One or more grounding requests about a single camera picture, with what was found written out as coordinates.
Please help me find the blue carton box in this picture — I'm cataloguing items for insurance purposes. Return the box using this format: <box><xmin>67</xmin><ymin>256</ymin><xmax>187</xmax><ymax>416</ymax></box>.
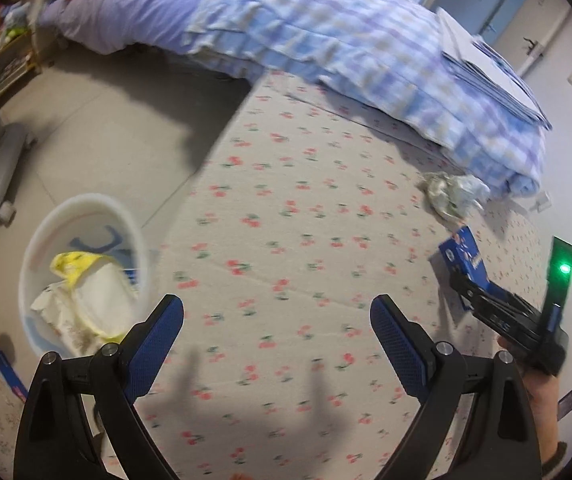
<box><xmin>438</xmin><ymin>225</ymin><xmax>509</xmax><ymax>318</ymax></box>

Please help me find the person's right hand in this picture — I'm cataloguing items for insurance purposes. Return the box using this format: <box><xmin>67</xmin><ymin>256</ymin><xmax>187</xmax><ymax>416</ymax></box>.
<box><xmin>496</xmin><ymin>336</ymin><xmax>562</xmax><ymax>465</ymax></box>

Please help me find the wooden shelf with toys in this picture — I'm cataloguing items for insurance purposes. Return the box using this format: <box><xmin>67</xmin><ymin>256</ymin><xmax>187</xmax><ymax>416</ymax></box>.
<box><xmin>0</xmin><ymin>0</ymin><xmax>42</xmax><ymax>96</ymax></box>

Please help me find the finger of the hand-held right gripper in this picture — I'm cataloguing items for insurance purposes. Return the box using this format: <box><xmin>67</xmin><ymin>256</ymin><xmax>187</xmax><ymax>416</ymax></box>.
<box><xmin>448</xmin><ymin>271</ymin><xmax>511</xmax><ymax>318</ymax></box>

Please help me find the blue plaid quilt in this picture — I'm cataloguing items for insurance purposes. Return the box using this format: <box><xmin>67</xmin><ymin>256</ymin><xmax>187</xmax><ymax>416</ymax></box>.
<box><xmin>186</xmin><ymin>0</ymin><xmax>549</xmax><ymax>198</ymax></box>

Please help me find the stack of folded papers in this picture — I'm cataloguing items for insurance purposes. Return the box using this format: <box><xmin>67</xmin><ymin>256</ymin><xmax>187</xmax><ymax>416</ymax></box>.
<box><xmin>436</xmin><ymin>7</ymin><xmax>552</xmax><ymax>131</ymax></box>

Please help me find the crushed yellow paper cup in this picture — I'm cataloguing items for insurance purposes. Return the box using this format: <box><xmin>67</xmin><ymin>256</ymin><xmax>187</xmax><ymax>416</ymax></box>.
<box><xmin>50</xmin><ymin>251</ymin><xmax>139</xmax><ymax>338</ymax></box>

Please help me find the person's right forearm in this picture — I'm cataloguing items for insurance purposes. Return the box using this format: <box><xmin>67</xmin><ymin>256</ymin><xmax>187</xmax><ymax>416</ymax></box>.
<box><xmin>540</xmin><ymin>441</ymin><xmax>569</xmax><ymax>480</ymax></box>

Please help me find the cherry print bed sheet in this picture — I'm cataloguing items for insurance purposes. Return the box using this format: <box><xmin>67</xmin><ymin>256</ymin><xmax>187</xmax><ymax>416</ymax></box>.
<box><xmin>101</xmin><ymin>67</ymin><xmax>566</xmax><ymax>480</ymax></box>

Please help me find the wall pipe valve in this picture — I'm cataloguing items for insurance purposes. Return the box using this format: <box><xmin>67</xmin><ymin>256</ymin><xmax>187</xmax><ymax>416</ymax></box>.
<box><xmin>518</xmin><ymin>35</ymin><xmax>546</xmax><ymax>78</ymax></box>

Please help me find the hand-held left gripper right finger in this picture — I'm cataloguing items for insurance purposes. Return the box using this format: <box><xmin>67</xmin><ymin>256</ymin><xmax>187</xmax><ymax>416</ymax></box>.
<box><xmin>370</xmin><ymin>294</ymin><xmax>546</xmax><ymax>480</ymax></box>

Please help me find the white crumpled paper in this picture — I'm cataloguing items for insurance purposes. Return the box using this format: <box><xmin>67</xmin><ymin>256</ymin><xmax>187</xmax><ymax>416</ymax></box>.
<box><xmin>30</xmin><ymin>282</ymin><xmax>102</xmax><ymax>356</ymax></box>

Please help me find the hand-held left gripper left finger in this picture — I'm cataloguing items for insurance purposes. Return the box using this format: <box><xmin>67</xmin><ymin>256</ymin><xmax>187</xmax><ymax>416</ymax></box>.
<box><xmin>12</xmin><ymin>294</ymin><xmax>185</xmax><ymax>480</ymax></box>

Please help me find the blue wrapper strip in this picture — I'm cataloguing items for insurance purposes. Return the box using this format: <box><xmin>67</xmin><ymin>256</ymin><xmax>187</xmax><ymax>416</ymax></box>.
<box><xmin>0</xmin><ymin>349</ymin><xmax>29</xmax><ymax>401</ymax></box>

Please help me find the crumpled clear plastic wrapper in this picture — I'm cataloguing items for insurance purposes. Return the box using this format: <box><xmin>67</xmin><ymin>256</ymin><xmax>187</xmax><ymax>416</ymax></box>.
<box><xmin>418</xmin><ymin>171</ymin><xmax>491</xmax><ymax>221</ymax></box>

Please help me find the white round trash bin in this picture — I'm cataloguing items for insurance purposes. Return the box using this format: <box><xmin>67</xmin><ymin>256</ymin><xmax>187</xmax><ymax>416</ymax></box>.
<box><xmin>18</xmin><ymin>192</ymin><xmax>149</xmax><ymax>361</ymax></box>

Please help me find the purple bed sheet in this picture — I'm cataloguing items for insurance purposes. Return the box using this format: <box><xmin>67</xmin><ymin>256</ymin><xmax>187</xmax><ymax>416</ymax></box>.
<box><xmin>36</xmin><ymin>0</ymin><xmax>277</xmax><ymax>56</ymax></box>

